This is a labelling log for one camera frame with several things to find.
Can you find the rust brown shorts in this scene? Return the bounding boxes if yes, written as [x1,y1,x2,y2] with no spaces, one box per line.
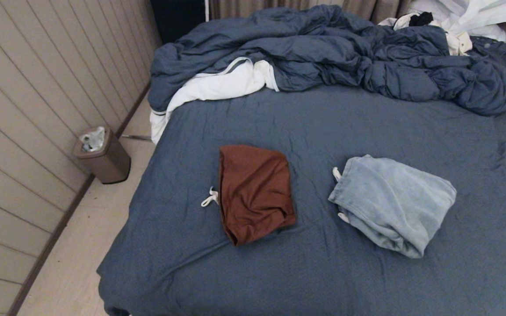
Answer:
[200,145,297,247]

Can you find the light blue denim jeans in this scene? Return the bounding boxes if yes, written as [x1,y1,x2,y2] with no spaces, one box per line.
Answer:
[329,154,457,259]

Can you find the blue bed sheet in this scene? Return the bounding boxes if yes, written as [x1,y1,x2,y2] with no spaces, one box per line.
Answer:
[96,83,506,316]

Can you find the dark blue crumpled duvet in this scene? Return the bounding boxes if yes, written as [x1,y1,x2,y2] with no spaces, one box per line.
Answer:
[148,4,506,117]

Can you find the brown trash bin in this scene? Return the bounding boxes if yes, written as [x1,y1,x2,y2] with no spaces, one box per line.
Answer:
[73,127,131,184]

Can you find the black cabinet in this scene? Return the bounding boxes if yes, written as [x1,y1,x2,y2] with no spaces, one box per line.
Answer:
[150,0,207,44]

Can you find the white plastic bin bag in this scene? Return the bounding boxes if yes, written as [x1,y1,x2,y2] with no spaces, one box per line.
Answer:
[80,127,105,153]

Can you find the beige curtain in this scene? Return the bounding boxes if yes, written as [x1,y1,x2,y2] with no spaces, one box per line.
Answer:
[209,0,416,25]

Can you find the small black garment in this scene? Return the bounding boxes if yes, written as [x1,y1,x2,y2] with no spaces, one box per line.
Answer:
[409,12,434,27]

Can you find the cream jacket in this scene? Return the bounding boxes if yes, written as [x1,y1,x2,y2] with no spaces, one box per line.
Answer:
[378,13,473,56]

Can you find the white shirt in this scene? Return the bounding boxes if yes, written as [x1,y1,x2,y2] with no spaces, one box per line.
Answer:
[409,0,506,42]

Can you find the dark denim garment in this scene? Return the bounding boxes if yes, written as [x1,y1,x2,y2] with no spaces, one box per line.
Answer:
[470,36,506,95]

